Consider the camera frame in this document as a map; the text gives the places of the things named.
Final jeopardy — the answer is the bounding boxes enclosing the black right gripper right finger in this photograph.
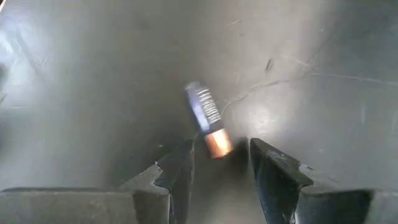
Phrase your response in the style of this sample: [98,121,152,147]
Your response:
[249,138,376,224]

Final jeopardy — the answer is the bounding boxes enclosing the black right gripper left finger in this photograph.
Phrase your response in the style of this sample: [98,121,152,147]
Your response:
[119,139,196,224]

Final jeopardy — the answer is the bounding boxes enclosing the black copper Duracell battery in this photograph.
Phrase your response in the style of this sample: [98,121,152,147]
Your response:
[183,81,234,160]

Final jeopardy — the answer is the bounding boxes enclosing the black table mat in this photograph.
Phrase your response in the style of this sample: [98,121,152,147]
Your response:
[0,0,398,224]

